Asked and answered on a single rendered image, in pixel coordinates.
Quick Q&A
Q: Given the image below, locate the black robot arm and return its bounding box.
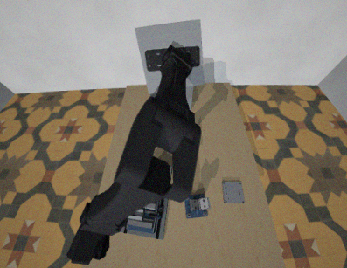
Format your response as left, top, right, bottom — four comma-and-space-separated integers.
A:
66, 45, 201, 265

